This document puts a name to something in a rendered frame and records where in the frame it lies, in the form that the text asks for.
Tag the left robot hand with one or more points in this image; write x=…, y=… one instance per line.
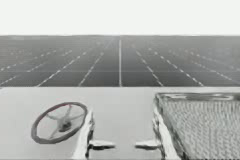
x=102, y=144

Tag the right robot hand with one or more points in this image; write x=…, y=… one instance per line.
x=148, y=144

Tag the dark steering wheel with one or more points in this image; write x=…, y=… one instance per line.
x=64, y=126

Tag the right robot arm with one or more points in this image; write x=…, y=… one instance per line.
x=162, y=133

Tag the grey table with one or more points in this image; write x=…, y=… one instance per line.
x=125, y=110

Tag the grey mesh tray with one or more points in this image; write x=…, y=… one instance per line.
x=205, y=126

